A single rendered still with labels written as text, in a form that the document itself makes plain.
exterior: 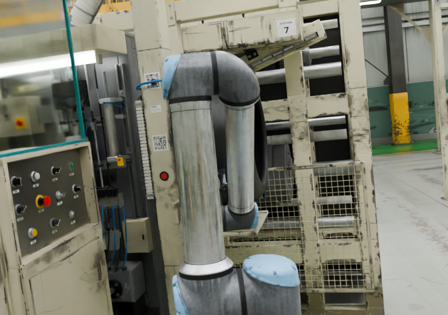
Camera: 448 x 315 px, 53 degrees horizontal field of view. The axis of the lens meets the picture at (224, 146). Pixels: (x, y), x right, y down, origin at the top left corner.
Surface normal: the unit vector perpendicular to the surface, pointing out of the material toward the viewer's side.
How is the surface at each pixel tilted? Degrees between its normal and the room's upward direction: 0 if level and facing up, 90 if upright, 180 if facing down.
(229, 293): 58
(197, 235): 87
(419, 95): 90
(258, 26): 90
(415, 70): 90
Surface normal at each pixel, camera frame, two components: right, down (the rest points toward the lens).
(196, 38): -0.24, 0.11
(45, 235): 0.97, -0.08
